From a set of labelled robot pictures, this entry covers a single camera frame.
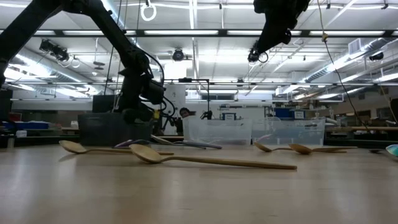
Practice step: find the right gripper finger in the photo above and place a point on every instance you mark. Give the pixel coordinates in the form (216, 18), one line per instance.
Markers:
(267, 39)

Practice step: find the dark grey plastic bin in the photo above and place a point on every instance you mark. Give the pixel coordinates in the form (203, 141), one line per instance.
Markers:
(99, 130)

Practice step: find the wooden spoon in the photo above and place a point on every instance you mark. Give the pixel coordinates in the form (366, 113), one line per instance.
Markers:
(300, 148)
(72, 146)
(262, 147)
(146, 154)

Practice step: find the iridescent rainbow metal spoon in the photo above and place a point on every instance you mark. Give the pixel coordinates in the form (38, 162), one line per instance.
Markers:
(393, 150)
(130, 143)

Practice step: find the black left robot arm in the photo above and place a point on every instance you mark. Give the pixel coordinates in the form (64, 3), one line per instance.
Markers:
(118, 37)

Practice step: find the round black ceiling device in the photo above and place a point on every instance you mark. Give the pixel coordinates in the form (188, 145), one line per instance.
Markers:
(178, 55)
(253, 56)

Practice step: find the black monitor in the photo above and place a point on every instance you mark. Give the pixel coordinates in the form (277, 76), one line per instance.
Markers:
(104, 104)

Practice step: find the white cabinet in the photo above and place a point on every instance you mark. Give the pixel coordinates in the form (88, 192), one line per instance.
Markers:
(178, 96)

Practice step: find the person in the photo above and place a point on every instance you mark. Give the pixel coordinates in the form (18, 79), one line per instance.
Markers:
(185, 112)

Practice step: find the blue box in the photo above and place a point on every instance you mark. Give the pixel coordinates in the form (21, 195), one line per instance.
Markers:
(284, 112)

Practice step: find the blue framed sign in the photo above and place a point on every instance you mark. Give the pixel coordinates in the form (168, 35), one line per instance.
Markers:
(229, 116)

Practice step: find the clear plastic bin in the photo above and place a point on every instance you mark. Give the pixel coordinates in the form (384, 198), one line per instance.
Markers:
(298, 133)
(217, 133)

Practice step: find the blue storage bins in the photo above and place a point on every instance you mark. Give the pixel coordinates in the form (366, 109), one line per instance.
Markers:
(31, 125)

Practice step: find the black cabinet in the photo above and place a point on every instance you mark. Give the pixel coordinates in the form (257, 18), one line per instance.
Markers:
(6, 105)

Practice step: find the wooden workbench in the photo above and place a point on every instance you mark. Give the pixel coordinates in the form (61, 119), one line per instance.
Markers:
(373, 128)

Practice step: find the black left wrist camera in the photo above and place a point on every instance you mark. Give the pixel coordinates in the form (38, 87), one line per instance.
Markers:
(157, 91)

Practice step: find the black rectangular stand frame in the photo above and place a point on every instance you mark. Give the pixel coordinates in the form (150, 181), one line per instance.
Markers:
(186, 80)

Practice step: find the black aluminium table frame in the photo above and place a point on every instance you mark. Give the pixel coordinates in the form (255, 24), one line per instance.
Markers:
(342, 142)

